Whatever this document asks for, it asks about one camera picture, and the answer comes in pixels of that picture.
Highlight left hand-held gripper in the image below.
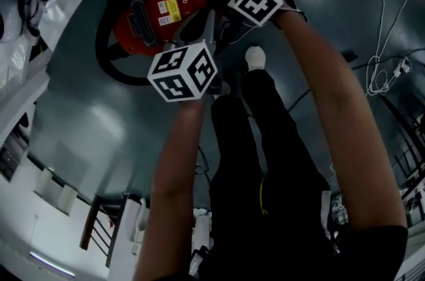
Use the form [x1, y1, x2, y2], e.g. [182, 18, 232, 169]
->
[147, 8, 222, 104]

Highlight person's right forearm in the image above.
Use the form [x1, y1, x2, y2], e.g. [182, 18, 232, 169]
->
[274, 9, 409, 231]

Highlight person's left forearm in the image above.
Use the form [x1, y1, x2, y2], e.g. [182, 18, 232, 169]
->
[131, 99, 207, 281]

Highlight red vacuum cleaner body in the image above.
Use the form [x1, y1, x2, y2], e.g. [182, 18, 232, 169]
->
[112, 0, 209, 57]

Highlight person's white sock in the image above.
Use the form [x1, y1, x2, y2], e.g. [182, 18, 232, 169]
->
[244, 45, 267, 72]

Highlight person's black trousers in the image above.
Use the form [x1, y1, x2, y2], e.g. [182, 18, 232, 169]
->
[197, 66, 341, 281]

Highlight white power plug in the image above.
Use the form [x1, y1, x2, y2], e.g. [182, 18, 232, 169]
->
[393, 57, 413, 78]

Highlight black metal rack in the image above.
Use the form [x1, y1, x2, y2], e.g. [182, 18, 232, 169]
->
[377, 92, 425, 229]

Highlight brown wooden railing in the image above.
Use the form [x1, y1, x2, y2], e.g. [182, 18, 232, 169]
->
[78, 193, 112, 251]

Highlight person's black shirt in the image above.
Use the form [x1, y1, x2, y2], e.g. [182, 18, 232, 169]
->
[328, 223, 410, 281]

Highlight black cable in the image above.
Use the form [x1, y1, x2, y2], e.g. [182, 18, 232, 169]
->
[341, 47, 425, 72]

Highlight long white cable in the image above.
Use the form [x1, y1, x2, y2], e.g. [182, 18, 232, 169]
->
[364, 0, 420, 98]

